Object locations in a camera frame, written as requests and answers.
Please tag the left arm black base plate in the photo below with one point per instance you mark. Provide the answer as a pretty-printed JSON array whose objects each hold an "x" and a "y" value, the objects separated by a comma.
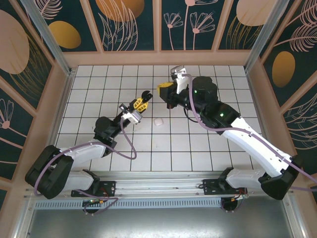
[{"x": 107, "y": 188}]

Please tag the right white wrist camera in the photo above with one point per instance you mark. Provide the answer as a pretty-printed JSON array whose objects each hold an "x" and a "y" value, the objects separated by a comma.
[{"x": 182, "y": 81}]

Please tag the aluminium frame post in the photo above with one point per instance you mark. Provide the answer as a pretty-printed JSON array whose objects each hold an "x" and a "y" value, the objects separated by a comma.
[
  {"x": 260, "y": 37},
  {"x": 53, "y": 47}
]

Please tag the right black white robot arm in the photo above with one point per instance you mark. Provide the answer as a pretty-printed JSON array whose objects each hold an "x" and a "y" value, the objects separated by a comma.
[{"x": 255, "y": 146}]

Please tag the white earbud charging case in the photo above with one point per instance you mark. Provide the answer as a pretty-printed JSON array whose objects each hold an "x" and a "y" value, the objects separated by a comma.
[{"x": 158, "y": 122}]

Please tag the aluminium side rail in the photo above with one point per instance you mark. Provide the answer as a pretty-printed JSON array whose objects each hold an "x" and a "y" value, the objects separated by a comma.
[
  {"x": 59, "y": 119},
  {"x": 261, "y": 119}
]

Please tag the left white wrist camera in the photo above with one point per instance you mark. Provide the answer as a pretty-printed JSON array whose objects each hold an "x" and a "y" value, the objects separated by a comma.
[{"x": 133, "y": 116}]

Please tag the aluminium mounting rail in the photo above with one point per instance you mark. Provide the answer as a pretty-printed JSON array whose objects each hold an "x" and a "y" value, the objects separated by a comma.
[{"x": 158, "y": 182}]

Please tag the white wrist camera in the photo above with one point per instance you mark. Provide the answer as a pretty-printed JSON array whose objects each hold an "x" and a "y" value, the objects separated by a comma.
[
  {"x": 182, "y": 81},
  {"x": 133, "y": 116}
]

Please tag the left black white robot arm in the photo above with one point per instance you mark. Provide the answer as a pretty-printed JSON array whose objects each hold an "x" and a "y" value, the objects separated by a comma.
[{"x": 81, "y": 153}]

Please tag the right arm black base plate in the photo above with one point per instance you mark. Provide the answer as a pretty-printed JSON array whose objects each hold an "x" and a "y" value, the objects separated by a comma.
[{"x": 210, "y": 187}]

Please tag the grey metal sheet panel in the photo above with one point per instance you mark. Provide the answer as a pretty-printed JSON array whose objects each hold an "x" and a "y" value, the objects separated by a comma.
[{"x": 158, "y": 225}]

